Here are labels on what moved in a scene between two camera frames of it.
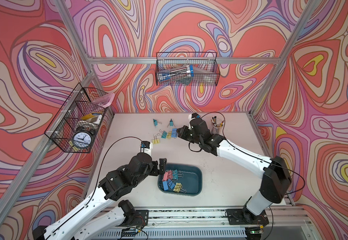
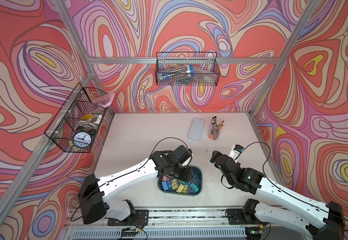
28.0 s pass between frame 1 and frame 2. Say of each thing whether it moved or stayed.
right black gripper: moved
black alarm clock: stayed
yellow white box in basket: stayed
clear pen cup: stayed
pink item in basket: stayed
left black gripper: moved
